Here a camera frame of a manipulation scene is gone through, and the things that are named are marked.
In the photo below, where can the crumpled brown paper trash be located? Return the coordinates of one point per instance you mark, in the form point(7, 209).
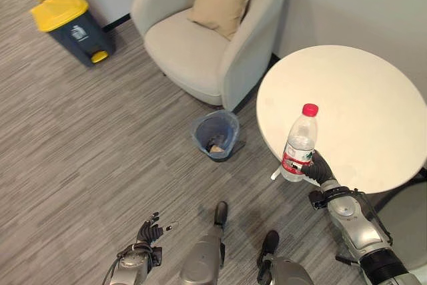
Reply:
point(216, 149)

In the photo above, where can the small bin with blue bag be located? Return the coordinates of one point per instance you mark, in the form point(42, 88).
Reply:
point(216, 134)

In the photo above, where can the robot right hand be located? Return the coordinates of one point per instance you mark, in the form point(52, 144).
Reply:
point(318, 167)

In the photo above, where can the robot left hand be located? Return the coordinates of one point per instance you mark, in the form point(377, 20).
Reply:
point(149, 230)

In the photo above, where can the robot silver leg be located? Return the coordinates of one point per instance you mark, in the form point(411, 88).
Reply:
point(205, 252)
point(278, 262)

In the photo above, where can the grey pedal bin yellow lid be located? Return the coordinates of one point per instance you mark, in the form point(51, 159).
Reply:
point(71, 25)

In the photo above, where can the clear plastic bottle red cap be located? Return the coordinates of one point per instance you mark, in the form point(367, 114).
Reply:
point(299, 145)

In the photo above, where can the cream upholstered armchair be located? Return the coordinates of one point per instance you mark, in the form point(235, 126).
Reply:
point(207, 33)

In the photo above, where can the robot left silver leg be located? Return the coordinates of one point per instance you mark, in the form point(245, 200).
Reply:
point(205, 252)

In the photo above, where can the robot right silver leg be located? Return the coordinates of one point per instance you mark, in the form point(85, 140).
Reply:
point(278, 262)

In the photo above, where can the round white tea table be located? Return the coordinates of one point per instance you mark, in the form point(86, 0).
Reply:
point(345, 119)

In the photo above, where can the robot right silver arm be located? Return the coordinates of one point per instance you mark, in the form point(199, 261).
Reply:
point(362, 233)

